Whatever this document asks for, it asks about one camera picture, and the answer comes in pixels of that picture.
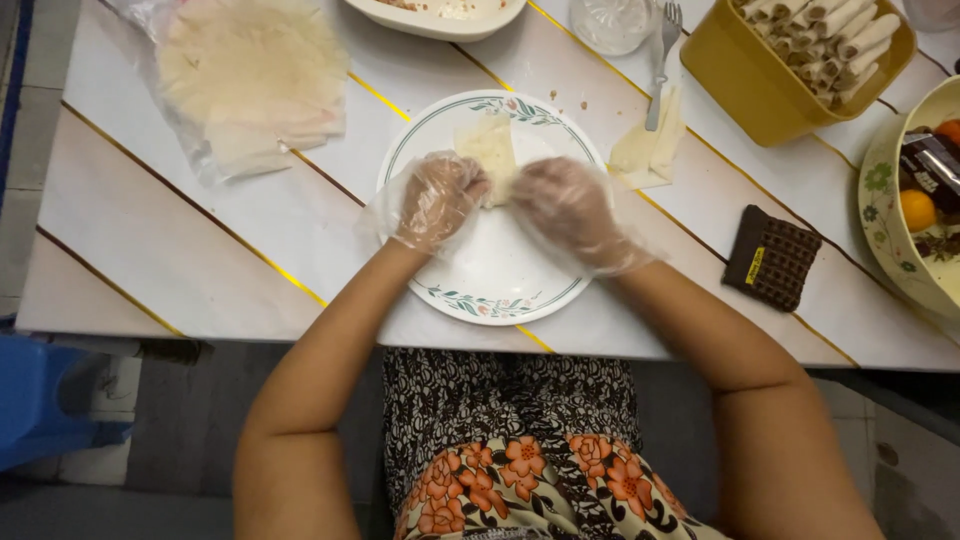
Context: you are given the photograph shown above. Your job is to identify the cut wrapper pieces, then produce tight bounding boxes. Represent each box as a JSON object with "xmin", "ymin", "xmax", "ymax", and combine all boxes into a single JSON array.
[{"xmin": 607, "ymin": 84, "xmax": 688, "ymax": 190}]

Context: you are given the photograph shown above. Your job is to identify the blue plastic chair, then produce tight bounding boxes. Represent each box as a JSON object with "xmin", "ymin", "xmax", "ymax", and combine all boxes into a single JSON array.
[{"xmin": 0, "ymin": 333, "xmax": 136, "ymax": 474}]

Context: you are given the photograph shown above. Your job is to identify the person's left hand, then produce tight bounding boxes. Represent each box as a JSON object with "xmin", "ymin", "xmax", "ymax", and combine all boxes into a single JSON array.
[{"xmin": 392, "ymin": 152, "xmax": 492, "ymax": 255}]

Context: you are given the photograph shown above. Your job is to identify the silver metal fork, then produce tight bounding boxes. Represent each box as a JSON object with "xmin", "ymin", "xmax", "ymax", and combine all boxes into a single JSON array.
[{"xmin": 645, "ymin": 1, "xmax": 684, "ymax": 133}]

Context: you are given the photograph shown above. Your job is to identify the white filling dish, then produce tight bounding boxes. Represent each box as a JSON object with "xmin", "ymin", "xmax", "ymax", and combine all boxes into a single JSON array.
[{"xmin": 343, "ymin": 0, "xmax": 529, "ymax": 43}]

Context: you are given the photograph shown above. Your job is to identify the stack of round wrappers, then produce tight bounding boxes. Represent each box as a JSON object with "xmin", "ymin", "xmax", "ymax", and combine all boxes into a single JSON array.
[{"xmin": 156, "ymin": 0, "xmax": 351, "ymax": 178}]

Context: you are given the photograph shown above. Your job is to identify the person's floral patterned clothing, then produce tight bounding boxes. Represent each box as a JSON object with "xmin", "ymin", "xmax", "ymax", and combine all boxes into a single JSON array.
[{"xmin": 381, "ymin": 348, "xmax": 732, "ymax": 540}]

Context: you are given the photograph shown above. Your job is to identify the pale spring roll wrapper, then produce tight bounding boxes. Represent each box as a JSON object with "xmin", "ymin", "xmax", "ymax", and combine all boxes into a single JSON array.
[{"xmin": 453, "ymin": 112, "xmax": 520, "ymax": 209}]

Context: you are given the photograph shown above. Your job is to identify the pile of rolled spring rolls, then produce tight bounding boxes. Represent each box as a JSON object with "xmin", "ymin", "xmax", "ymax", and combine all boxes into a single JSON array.
[{"xmin": 733, "ymin": 0, "xmax": 903, "ymax": 111}]

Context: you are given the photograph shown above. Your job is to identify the clear plastic wrapper bag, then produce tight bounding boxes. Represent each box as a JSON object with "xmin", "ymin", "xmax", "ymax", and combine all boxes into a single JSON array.
[{"xmin": 105, "ymin": 0, "xmax": 351, "ymax": 187}]

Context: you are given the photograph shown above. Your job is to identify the clear glass cup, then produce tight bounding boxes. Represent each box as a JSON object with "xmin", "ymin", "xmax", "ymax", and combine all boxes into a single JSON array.
[{"xmin": 568, "ymin": 0, "xmax": 660, "ymax": 57}]

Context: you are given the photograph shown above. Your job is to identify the brown woven pot holder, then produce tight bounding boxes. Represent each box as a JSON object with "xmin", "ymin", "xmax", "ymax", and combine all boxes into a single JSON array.
[{"xmin": 721, "ymin": 204, "xmax": 824, "ymax": 314}]

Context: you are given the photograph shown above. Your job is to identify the yellow plastic container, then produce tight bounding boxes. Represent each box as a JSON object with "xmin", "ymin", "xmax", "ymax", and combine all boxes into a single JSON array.
[{"xmin": 679, "ymin": 0, "xmax": 918, "ymax": 148}]

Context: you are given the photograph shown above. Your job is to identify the cream floral bowl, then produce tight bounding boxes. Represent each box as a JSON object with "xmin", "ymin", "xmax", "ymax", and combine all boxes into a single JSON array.
[{"xmin": 858, "ymin": 75, "xmax": 960, "ymax": 320}]

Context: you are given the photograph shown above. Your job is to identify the dark snack packet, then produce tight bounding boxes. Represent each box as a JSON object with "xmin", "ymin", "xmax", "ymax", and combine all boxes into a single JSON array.
[{"xmin": 898, "ymin": 127, "xmax": 960, "ymax": 219}]

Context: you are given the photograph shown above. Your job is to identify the person's right hand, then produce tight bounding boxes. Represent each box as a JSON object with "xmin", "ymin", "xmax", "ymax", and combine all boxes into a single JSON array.
[{"xmin": 511, "ymin": 156, "xmax": 640, "ymax": 276}]

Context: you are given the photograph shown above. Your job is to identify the white floral rim plate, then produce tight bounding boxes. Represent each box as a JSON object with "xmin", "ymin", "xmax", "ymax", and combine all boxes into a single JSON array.
[{"xmin": 376, "ymin": 89, "xmax": 615, "ymax": 327}]

